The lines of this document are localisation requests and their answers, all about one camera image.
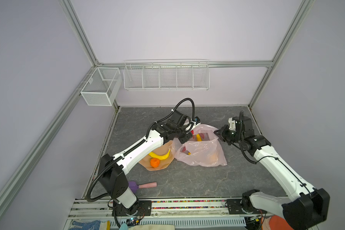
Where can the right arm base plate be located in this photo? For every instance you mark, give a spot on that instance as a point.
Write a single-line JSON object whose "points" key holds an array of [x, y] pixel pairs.
{"points": [[234, 206]]}

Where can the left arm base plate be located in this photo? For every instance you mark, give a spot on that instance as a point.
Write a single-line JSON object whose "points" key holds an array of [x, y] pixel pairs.
{"points": [[139, 208]]}

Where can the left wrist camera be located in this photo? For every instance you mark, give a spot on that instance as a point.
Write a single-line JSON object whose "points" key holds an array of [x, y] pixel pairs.
{"points": [[183, 122]]}

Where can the orange glove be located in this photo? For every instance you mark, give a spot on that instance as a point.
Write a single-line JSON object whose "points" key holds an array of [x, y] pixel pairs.
{"points": [[275, 223]]}

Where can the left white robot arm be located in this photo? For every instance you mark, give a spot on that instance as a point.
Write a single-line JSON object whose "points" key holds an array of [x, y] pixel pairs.
{"points": [[113, 169]]}

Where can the blue white cloth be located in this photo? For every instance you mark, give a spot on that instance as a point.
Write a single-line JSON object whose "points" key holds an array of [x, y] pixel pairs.
{"points": [[88, 225]]}

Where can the purple pink scoop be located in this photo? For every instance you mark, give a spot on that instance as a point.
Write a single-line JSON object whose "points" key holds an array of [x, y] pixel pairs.
{"points": [[135, 187]]}

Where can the yellow banana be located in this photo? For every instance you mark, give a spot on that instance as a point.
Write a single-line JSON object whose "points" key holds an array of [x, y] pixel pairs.
{"points": [[198, 138], [160, 157]]}

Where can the small white mesh basket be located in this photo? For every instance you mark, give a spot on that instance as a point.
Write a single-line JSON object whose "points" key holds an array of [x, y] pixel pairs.
{"points": [[102, 86]]}

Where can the orange tangerine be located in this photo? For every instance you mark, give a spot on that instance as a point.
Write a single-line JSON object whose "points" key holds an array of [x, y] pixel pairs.
{"points": [[155, 162]]}

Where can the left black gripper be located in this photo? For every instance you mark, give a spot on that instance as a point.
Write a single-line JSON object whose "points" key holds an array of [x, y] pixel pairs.
{"points": [[187, 136]]}

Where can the peach wavy fruit plate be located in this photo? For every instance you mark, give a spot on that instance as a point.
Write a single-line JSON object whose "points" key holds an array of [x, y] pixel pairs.
{"points": [[145, 162]]}

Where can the pink plastic bag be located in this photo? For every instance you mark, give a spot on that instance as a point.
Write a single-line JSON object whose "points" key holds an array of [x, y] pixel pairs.
{"points": [[206, 153]]}

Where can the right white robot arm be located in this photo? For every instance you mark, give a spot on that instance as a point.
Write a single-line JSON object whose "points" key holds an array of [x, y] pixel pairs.
{"points": [[304, 205]]}

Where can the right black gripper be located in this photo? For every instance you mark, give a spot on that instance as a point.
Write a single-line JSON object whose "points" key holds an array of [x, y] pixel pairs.
{"points": [[222, 132]]}

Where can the long white wire basket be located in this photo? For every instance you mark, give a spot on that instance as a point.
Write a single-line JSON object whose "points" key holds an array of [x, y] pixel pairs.
{"points": [[167, 74]]}

